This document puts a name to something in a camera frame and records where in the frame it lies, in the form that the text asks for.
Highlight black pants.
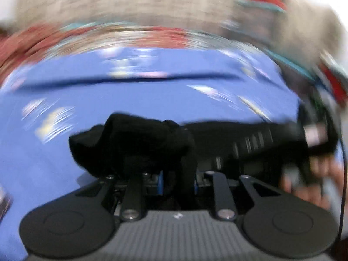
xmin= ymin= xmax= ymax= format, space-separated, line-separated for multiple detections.
xmin=68 ymin=112 xmax=303 ymax=196

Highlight person's right hand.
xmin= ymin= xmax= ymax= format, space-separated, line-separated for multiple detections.
xmin=279 ymin=154 xmax=347 ymax=210

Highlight blue patterned bedsheet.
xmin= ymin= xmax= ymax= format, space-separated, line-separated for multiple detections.
xmin=0 ymin=46 xmax=348 ymax=261

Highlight red floral blanket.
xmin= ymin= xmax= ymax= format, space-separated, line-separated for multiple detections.
xmin=0 ymin=22 xmax=207 ymax=71

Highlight beige dotted curtain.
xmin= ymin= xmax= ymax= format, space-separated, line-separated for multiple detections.
xmin=16 ymin=0 xmax=236 ymax=32

